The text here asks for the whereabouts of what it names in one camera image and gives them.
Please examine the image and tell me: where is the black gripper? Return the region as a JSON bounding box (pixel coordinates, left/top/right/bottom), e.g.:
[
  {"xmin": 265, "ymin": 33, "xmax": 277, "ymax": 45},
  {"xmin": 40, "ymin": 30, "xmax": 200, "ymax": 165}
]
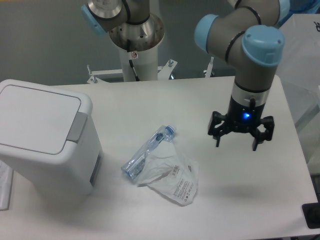
[{"xmin": 207, "ymin": 97, "xmax": 275, "ymax": 151}]

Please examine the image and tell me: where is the white push-lid trash can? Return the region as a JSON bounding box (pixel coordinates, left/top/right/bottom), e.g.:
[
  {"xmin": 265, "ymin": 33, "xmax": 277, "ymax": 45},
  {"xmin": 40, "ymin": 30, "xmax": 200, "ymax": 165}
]
[{"xmin": 0, "ymin": 79, "xmax": 103, "ymax": 195}]

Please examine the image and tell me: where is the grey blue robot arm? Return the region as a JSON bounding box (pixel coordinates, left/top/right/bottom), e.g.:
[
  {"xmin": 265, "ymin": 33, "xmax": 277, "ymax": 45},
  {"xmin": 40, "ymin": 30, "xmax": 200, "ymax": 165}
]
[{"xmin": 81, "ymin": 0, "xmax": 290, "ymax": 148}]

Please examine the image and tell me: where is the clear printed plastic bag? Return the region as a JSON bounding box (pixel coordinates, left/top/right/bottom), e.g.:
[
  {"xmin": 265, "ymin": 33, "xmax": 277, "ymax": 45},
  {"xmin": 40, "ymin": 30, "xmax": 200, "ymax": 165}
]
[{"xmin": 136, "ymin": 141, "xmax": 200, "ymax": 206}]

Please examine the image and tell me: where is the white box at right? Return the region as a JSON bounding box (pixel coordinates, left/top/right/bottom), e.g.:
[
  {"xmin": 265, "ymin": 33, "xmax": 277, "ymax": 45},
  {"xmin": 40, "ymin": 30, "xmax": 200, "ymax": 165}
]
[{"xmin": 276, "ymin": 14, "xmax": 320, "ymax": 123}]

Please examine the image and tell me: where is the black device at corner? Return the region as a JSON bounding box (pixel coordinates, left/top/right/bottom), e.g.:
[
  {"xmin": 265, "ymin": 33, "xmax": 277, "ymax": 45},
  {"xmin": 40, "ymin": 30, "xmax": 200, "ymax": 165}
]
[{"xmin": 302, "ymin": 202, "xmax": 320, "ymax": 229}]

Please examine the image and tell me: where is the crushed clear plastic bottle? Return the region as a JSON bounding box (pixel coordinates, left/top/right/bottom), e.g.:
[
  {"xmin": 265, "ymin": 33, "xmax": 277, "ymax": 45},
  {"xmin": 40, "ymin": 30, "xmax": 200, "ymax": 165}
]
[{"xmin": 120, "ymin": 124, "xmax": 177, "ymax": 183}]

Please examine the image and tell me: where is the white pedestal base bracket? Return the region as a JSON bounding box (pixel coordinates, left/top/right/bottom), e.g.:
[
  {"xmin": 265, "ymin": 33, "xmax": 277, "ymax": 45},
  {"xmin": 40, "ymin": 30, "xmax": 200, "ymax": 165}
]
[{"xmin": 86, "ymin": 56, "xmax": 215, "ymax": 84}]

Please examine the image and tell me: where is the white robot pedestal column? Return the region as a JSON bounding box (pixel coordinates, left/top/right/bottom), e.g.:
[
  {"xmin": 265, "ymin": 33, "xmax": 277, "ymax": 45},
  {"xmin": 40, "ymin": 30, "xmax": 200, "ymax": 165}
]
[{"xmin": 118, "ymin": 47, "xmax": 158, "ymax": 81}]

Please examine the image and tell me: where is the black cable on pedestal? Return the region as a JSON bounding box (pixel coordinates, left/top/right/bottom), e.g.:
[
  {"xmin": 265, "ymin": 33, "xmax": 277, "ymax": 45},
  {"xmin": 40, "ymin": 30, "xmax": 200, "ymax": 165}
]
[{"xmin": 126, "ymin": 39, "xmax": 141, "ymax": 82}]

